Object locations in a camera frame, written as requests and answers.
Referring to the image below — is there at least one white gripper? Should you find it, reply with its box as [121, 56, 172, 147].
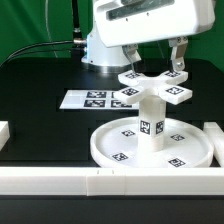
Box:
[93, 0, 215, 72]

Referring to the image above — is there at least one white cross-shaped table base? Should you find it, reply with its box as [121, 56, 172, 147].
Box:
[114, 70, 193, 105]

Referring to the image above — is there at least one white round table top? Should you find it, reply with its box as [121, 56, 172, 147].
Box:
[90, 117, 214, 168]

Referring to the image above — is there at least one white marker sheet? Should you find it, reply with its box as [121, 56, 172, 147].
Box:
[60, 90, 138, 110]

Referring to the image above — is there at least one black upright cable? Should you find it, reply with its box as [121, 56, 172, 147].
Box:
[71, 0, 83, 42]

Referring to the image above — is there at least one white right rail block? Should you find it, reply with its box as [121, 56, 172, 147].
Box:
[203, 122, 224, 168]

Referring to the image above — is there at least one white rail block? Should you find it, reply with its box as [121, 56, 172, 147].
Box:
[203, 122, 224, 168]
[0, 121, 10, 151]

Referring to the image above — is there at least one white front rail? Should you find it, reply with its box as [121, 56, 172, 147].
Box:
[0, 167, 224, 196]

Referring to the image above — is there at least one white left rail block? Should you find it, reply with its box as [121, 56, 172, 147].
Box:
[0, 121, 10, 151]

